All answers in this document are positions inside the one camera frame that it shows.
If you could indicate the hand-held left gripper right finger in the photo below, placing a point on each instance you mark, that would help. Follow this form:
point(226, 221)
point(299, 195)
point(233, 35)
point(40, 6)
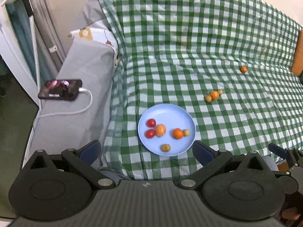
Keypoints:
point(203, 152)

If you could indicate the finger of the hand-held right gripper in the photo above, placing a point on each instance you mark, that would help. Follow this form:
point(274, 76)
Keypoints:
point(277, 149)

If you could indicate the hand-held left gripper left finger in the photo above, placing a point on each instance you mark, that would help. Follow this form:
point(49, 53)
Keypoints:
point(90, 152)

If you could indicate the small yellow fruit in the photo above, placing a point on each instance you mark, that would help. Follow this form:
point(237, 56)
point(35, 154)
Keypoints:
point(186, 132)
point(208, 98)
point(220, 91)
point(165, 147)

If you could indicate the orange cherry tomato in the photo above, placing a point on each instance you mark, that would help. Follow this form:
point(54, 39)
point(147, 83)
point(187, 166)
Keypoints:
point(178, 133)

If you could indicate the orange tomato with stem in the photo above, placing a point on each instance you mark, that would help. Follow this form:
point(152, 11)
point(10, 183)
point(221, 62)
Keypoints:
point(161, 130)

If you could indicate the light blue plate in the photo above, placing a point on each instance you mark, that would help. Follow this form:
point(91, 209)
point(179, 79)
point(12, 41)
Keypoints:
point(170, 115)

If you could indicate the red cherry tomato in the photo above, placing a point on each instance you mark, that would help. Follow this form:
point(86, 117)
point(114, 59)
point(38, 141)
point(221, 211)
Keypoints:
point(150, 122)
point(150, 133)

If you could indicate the orange tomato on cloth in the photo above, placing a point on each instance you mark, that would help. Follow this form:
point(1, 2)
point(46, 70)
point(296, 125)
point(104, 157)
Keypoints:
point(214, 95)

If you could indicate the black smartphone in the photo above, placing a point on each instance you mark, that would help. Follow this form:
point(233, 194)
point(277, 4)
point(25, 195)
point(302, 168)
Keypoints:
point(60, 89)

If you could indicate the lone orange tomato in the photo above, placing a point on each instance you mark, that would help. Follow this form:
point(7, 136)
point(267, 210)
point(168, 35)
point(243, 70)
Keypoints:
point(243, 69)

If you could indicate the orange wooden board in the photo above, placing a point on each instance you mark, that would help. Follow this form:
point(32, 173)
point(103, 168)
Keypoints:
point(297, 56)

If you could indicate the green checked tablecloth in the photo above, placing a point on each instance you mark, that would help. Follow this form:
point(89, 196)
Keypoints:
point(201, 40)

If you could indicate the white window frame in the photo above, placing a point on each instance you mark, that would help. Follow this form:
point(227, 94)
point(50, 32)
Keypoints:
point(11, 52)

